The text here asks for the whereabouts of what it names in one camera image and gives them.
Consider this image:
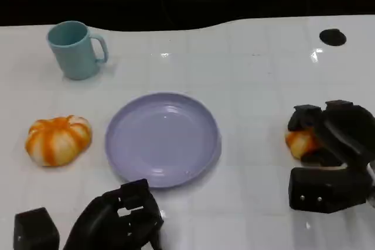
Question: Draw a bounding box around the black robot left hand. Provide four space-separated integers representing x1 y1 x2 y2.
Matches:
62 178 164 250

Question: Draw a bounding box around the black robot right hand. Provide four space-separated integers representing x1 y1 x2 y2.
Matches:
287 100 375 169

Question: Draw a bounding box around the orange white toy bread roll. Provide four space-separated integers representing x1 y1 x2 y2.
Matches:
285 128 322 162
25 115 93 167

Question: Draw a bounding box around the lilac plate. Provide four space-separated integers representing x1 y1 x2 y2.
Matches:
105 93 222 189

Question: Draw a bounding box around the pale green mug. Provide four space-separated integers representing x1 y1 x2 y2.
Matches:
46 20 109 81

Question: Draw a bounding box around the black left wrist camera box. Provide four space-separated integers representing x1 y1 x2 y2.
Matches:
13 207 60 250

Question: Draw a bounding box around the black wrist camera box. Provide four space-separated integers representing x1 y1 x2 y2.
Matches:
288 165 370 214
13 207 60 250

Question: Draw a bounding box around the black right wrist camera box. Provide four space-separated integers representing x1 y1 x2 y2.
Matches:
288 165 370 214

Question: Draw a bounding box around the black table cable grommet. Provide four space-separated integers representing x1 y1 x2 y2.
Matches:
319 28 347 47

